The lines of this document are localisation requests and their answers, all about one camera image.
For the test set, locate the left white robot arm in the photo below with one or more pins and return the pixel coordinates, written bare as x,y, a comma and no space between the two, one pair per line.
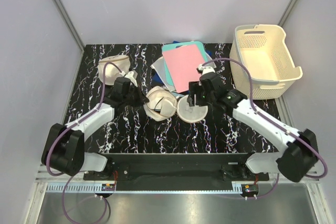
64,151

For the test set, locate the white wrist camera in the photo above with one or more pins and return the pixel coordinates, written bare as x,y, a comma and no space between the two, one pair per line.
202,70
132,75

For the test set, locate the pink plastic board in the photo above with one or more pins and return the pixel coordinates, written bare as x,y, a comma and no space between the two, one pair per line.
184,50

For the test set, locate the left aluminium frame post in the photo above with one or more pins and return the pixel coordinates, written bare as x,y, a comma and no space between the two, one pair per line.
68,22

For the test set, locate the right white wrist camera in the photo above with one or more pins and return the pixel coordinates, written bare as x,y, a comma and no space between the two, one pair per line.
202,70

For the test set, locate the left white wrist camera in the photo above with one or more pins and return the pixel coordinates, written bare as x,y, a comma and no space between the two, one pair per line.
132,75

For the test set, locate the white slotted cable duct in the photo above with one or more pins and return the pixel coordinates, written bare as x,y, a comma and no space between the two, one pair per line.
101,188

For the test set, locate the dark blue board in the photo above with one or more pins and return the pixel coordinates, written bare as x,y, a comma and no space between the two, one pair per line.
157,78

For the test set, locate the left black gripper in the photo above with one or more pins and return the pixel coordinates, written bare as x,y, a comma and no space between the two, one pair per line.
142,98

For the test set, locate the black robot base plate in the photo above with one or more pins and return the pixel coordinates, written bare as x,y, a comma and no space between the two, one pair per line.
196,171

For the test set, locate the far mesh laundry bag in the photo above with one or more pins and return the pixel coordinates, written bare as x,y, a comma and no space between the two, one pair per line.
111,72

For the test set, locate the mesh laundry bag with glasses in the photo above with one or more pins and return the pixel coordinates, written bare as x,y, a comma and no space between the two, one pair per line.
185,113

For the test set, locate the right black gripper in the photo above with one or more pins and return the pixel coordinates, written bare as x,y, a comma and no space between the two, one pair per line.
195,88

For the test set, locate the cream plastic laundry basket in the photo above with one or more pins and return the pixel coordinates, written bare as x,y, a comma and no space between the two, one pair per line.
262,50

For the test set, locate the teal plastic board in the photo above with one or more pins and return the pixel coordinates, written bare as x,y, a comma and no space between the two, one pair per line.
205,53

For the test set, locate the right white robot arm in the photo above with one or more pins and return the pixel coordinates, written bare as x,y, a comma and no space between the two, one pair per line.
296,150

